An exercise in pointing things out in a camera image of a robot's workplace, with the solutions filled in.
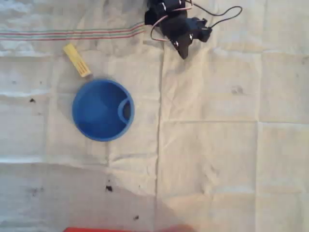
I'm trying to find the yellow block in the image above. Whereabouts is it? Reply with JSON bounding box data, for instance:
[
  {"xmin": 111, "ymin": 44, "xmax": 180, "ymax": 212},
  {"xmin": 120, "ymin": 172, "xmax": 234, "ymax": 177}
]
[{"xmin": 62, "ymin": 43, "xmax": 92, "ymax": 78}]

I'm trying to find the blue plastic bowl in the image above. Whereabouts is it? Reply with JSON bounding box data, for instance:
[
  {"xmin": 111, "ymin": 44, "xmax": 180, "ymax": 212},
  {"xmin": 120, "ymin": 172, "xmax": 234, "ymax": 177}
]
[{"xmin": 71, "ymin": 78, "xmax": 135, "ymax": 142}]

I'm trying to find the white striped cloth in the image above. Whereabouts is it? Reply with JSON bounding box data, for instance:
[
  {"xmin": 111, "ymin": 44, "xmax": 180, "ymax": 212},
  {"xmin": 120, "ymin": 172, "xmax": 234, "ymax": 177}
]
[{"xmin": 0, "ymin": 0, "xmax": 309, "ymax": 232}]

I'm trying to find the red flat object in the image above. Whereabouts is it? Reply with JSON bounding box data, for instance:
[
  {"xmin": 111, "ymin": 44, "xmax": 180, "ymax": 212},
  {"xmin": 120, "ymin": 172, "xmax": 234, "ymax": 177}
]
[{"xmin": 63, "ymin": 226, "xmax": 194, "ymax": 232}]

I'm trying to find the white and red cable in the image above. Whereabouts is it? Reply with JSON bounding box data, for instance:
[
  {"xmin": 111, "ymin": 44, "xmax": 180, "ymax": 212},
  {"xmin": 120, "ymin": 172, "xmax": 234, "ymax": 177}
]
[{"xmin": 150, "ymin": 0, "xmax": 194, "ymax": 43}]

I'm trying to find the thin black cable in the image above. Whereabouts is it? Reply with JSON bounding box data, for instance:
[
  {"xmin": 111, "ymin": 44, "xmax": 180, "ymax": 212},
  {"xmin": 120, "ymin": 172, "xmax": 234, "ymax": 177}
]
[{"xmin": 192, "ymin": 1, "xmax": 243, "ymax": 28}]

